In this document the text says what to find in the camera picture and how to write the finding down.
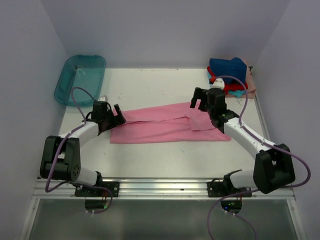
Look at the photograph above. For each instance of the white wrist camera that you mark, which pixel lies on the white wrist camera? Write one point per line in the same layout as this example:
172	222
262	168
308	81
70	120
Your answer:
103	98
218	83

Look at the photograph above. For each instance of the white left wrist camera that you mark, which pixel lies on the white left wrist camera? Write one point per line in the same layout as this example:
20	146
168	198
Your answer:
103	98

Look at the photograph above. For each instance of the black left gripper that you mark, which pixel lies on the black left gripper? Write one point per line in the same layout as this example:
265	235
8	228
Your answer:
116	120

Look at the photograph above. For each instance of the teal plastic bin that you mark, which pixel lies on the teal plastic bin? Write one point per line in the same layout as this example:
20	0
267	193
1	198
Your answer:
80	80

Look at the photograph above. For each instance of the light blue folded t-shirt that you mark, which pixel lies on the light blue folded t-shirt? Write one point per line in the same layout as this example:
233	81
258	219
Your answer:
233	89

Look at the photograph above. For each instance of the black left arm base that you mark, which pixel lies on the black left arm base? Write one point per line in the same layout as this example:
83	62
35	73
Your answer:
111	188

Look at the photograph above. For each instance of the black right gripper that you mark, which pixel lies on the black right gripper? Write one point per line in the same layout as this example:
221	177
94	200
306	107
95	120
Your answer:
200	93

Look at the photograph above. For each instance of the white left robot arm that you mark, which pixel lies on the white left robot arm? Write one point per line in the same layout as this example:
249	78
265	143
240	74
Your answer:
61	157

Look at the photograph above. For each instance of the pink t-shirt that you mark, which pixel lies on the pink t-shirt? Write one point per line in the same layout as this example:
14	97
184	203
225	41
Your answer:
168	123

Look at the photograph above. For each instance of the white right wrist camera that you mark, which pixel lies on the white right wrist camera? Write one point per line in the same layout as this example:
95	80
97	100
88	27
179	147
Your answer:
218	83

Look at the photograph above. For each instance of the red folded t-shirt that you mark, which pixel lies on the red folded t-shirt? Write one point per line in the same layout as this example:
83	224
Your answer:
228	80

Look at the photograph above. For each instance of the beige folded t-shirt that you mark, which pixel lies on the beige folded t-shirt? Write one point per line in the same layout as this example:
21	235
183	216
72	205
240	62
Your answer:
251	88

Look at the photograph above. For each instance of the aluminium mounting rail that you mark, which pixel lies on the aluminium mounting rail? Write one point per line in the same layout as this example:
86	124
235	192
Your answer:
138	189

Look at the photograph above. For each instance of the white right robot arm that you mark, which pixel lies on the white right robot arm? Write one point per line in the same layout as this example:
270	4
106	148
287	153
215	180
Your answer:
273	166

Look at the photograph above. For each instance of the dark blue folded t-shirt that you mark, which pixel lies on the dark blue folded t-shirt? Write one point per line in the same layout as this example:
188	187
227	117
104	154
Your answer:
234	67

